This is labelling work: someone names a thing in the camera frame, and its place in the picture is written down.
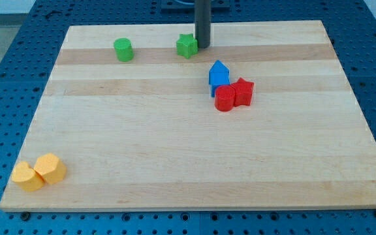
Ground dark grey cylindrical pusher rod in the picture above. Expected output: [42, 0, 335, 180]
[194, 0, 212, 48]

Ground green star block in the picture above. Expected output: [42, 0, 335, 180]
[176, 33, 198, 59]

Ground red star block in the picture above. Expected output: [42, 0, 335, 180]
[230, 77, 255, 106]

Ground blue house-shaped block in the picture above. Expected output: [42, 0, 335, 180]
[208, 60, 230, 97]

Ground green cylinder block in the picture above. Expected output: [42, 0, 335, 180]
[113, 38, 134, 62]

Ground red cylinder block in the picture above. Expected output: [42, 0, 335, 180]
[214, 85, 236, 112]

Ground light wooden board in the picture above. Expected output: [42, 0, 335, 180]
[0, 20, 376, 212]

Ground yellow hexagon block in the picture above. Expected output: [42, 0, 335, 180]
[34, 153, 67, 185]

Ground yellow heart block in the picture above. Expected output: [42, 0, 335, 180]
[11, 161, 45, 192]

